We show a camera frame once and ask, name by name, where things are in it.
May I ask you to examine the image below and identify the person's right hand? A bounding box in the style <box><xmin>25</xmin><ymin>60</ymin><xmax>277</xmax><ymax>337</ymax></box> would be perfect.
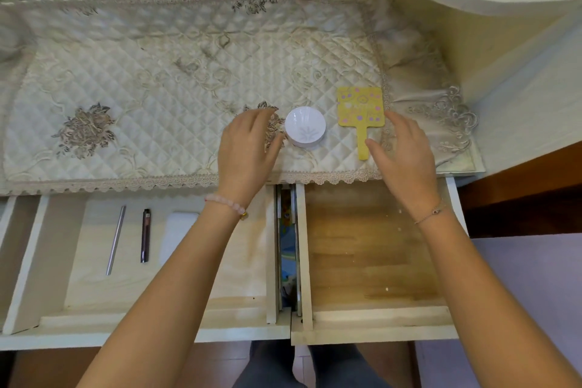
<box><xmin>364</xmin><ymin>110</ymin><xmax>446</xmax><ymax>221</ymax></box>

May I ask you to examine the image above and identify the person's left hand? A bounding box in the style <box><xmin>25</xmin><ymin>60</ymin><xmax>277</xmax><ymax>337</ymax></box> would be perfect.
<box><xmin>216</xmin><ymin>105</ymin><xmax>288</xmax><ymax>211</ymax></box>

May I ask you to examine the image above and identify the white round compact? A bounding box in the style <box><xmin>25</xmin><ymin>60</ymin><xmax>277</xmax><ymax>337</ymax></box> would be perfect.
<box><xmin>285</xmin><ymin>106</ymin><xmax>326</xmax><ymax>149</ymax></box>

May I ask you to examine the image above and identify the yellow hand mirror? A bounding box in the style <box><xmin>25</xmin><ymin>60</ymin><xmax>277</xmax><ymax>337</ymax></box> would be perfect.
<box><xmin>336</xmin><ymin>86</ymin><xmax>386</xmax><ymax>161</ymax></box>

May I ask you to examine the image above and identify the small white drawer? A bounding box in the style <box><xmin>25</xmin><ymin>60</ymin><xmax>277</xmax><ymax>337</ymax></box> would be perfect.
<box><xmin>290</xmin><ymin>176</ymin><xmax>469</xmax><ymax>347</ymax></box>

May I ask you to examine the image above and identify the white power bank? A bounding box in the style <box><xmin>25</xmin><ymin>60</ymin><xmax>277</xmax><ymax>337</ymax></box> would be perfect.
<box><xmin>159</xmin><ymin>212</ymin><xmax>199</xmax><ymax>266</ymax></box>

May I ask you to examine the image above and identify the black lipstick tube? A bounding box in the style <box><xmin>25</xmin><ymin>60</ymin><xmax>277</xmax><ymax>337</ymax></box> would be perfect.
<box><xmin>139</xmin><ymin>209</ymin><xmax>151</xmax><ymax>264</ymax></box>

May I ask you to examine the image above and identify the thin metal straw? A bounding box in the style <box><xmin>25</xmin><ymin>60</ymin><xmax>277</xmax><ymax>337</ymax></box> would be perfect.
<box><xmin>105</xmin><ymin>206</ymin><xmax>127</xmax><ymax>276</ymax></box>

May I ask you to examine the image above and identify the wide white drawer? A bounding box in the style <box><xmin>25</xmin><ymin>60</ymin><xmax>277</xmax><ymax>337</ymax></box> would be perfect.
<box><xmin>0</xmin><ymin>182</ymin><xmax>293</xmax><ymax>352</ymax></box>

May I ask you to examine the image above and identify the person's left forearm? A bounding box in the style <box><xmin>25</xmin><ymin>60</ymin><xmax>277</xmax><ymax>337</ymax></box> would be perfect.
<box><xmin>77</xmin><ymin>196</ymin><xmax>249</xmax><ymax>388</ymax></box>

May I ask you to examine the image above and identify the person's right forearm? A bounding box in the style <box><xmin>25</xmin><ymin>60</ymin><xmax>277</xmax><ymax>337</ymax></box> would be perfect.
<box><xmin>416</xmin><ymin>203</ymin><xmax>582</xmax><ymax>388</ymax></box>

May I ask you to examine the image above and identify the person's right leg in jeans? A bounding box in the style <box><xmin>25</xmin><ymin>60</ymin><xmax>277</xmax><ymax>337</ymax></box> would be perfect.
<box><xmin>309</xmin><ymin>343</ymin><xmax>392</xmax><ymax>388</ymax></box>

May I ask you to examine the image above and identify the person's leg in jeans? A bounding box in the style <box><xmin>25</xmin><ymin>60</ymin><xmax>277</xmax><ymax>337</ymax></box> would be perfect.
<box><xmin>232</xmin><ymin>340</ymin><xmax>308</xmax><ymax>388</ymax></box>
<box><xmin>309</xmin><ymin>343</ymin><xmax>392</xmax><ymax>388</ymax></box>

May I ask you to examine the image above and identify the person's left leg in jeans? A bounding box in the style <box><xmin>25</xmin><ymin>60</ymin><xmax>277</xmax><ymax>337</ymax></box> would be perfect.
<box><xmin>232</xmin><ymin>340</ymin><xmax>308</xmax><ymax>388</ymax></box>

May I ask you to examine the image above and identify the quilted lace table cloth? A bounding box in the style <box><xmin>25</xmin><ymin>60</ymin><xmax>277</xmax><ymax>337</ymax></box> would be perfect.
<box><xmin>0</xmin><ymin>0</ymin><xmax>485</xmax><ymax>196</ymax></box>

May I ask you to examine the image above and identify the colourful foam puzzle mat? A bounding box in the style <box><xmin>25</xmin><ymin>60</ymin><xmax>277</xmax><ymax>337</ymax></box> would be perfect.
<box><xmin>279</xmin><ymin>190</ymin><xmax>299</xmax><ymax>309</ymax></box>

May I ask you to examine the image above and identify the dark brown wooden trim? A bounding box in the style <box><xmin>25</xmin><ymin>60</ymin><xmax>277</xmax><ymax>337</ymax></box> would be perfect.
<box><xmin>0</xmin><ymin>349</ymin><xmax>17</xmax><ymax>388</ymax></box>
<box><xmin>457</xmin><ymin>139</ymin><xmax>582</xmax><ymax>238</ymax></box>

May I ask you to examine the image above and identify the cream dressing table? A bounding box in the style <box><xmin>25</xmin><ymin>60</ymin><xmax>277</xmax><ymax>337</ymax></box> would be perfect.
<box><xmin>0</xmin><ymin>0</ymin><xmax>582</xmax><ymax>198</ymax></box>

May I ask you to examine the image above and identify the pink bead bracelet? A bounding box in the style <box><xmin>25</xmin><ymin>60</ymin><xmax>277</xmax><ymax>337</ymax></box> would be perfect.
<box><xmin>204</xmin><ymin>193</ymin><xmax>250</xmax><ymax>221</ymax></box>

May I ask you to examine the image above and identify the thin silver chain bracelet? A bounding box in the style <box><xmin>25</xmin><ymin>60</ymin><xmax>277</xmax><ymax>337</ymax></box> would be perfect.
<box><xmin>413</xmin><ymin>200</ymin><xmax>449</xmax><ymax>226</ymax></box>

